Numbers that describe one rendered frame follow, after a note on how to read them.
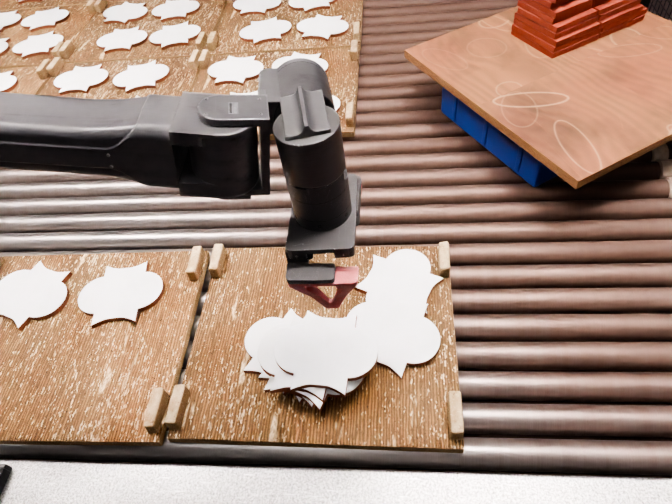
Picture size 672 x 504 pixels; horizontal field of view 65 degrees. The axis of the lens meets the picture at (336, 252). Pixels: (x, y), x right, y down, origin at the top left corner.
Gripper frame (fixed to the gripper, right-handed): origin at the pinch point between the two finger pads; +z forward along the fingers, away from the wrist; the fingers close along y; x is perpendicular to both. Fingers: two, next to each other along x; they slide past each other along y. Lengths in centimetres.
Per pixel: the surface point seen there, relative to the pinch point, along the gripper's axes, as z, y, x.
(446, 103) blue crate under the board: 23, 62, -18
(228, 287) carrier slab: 24.2, 15.2, 22.2
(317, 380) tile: 18.7, -4.7, 4.3
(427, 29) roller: 28, 103, -16
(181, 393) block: 21.5, -5.3, 24.3
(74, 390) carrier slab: 23.8, -3.9, 42.6
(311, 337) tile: 18.6, 1.9, 5.7
